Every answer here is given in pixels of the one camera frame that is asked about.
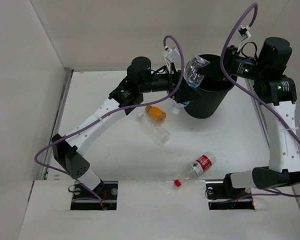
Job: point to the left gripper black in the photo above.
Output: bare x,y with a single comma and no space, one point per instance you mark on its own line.
177,83

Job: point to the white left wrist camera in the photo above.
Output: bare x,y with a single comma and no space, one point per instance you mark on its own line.
169,55

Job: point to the clear crushed plastic bottle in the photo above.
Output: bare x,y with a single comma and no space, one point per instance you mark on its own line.
158,133

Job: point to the aluminium table edge rail right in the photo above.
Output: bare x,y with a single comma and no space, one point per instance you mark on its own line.
259,113

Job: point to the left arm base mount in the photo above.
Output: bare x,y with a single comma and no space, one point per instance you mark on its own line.
84,200

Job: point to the red label water bottle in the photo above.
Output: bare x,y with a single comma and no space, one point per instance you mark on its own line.
195,169

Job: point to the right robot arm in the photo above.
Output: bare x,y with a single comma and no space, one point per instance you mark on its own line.
275,92

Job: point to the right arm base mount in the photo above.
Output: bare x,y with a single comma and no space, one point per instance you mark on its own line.
222,197

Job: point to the orange juice bottle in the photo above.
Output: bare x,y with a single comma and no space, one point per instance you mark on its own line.
156,113

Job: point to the aluminium table edge rail left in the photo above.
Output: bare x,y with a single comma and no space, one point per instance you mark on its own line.
61,106

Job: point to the aluminium table edge rail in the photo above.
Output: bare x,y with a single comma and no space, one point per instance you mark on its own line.
61,106
259,113

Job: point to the blue label water bottle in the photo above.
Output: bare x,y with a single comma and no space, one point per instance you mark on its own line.
192,78

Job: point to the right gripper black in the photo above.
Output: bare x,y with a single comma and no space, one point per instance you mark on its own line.
231,57

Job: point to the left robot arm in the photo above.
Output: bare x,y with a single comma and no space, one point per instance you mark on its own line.
127,96

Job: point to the black ribbed plastic bin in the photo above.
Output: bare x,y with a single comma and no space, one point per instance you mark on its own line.
211,93

